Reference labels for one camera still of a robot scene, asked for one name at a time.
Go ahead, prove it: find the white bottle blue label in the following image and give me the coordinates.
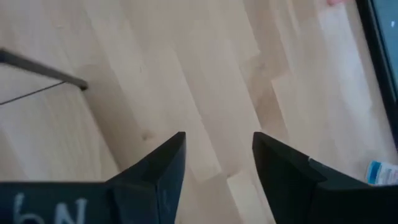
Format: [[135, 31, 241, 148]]
[[365, 160, 398, 187]]

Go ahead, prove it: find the black vertical divider bar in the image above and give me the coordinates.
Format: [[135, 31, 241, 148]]
[[0, 48, 90, 106]]

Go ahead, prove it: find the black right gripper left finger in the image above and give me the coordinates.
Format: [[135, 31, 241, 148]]
[[0, 131, 187, 224]]

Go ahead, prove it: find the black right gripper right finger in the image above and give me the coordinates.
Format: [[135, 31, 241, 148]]
[[251, 131, 398, 224]]

